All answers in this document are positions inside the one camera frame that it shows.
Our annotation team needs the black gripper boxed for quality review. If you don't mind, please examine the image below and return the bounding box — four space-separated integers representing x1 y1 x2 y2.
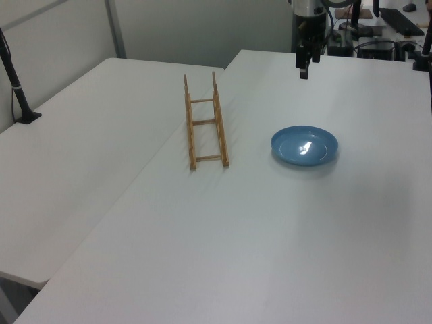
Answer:
294 12 327 80

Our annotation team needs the blue round plate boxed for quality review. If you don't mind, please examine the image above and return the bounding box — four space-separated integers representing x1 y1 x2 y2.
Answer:
270 125 340 167

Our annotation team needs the wooden plate rack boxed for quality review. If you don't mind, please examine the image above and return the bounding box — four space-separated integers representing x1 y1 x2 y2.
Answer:
183 71 231 171

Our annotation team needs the black control box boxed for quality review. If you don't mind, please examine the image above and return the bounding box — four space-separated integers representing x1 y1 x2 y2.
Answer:
327 30 354 57

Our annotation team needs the black electronics box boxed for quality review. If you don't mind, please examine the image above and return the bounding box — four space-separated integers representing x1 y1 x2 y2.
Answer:
356 40 396 61

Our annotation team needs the brown board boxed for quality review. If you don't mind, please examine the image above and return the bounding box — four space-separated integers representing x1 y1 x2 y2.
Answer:
335 8 373 20

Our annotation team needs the black keyboard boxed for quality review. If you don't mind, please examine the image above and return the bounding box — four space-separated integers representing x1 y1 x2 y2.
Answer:
379 7 425 37

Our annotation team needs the black clamp camera pole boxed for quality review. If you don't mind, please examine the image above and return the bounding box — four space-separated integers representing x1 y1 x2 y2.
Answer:
412 24 432 72

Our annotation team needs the grey partition frame post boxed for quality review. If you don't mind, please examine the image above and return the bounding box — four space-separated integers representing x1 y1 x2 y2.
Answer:
103 0 128 59

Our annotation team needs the black camera pole with base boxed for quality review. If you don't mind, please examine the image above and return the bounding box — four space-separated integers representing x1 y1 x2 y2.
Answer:
0 27 43 125

